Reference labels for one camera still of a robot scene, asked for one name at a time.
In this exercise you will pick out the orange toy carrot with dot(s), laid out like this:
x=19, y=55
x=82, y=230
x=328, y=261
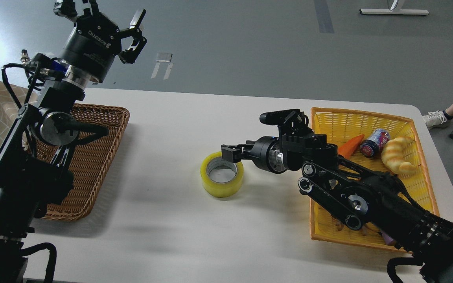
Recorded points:
x=348, y=149

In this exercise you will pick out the brown wicker basket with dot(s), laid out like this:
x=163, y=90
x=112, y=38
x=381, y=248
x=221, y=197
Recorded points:
x=89, y=157

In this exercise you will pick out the small soda can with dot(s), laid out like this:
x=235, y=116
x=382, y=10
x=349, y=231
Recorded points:
x=375, y=143

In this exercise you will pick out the purple foam block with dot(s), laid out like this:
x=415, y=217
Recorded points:
x=388, y=239

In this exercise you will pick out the toy croissant bread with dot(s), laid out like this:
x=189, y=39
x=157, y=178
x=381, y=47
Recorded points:
x=393, y=158

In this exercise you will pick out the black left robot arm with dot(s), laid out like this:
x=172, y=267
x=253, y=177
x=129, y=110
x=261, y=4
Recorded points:
x=43, y=82

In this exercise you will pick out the white sneaker foot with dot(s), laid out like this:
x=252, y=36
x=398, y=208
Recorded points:
x=437, y=119

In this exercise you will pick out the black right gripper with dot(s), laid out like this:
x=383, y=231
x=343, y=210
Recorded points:
x=263, y=153

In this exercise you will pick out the yellow tape roll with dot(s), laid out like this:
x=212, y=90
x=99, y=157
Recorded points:
x=221, y=178

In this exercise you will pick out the white stand base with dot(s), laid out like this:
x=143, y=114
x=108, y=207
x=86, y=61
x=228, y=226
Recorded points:
x=396, y=8

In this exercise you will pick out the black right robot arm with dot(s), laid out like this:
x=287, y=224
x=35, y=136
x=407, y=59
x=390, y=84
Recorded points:
x=352, y=193

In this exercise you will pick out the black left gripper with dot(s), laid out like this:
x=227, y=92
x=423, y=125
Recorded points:
x=92, y=44

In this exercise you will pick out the yellow plastic basket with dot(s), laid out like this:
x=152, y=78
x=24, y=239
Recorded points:
x=341, y=125

